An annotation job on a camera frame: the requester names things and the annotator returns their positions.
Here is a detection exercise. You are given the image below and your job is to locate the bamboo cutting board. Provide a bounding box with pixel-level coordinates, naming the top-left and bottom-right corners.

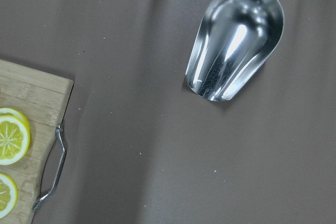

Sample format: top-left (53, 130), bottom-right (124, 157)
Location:
top-left (1, 60), bottom-right (73, 223)

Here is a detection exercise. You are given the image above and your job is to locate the steel ice scoop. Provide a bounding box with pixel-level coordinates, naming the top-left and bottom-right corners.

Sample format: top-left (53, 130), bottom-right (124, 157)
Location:
top-left (185, 0), bottom-right (285, 102)

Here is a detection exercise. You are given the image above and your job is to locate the single lemon slice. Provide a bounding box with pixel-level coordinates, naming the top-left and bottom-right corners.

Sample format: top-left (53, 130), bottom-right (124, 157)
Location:
top-left (1, 173), bottom-right (18, 218)

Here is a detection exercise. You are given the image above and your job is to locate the lower lemon slice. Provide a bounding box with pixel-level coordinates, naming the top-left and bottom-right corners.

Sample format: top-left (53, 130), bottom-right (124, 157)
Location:
top-left (0, 108), bottom-right (30, 127)

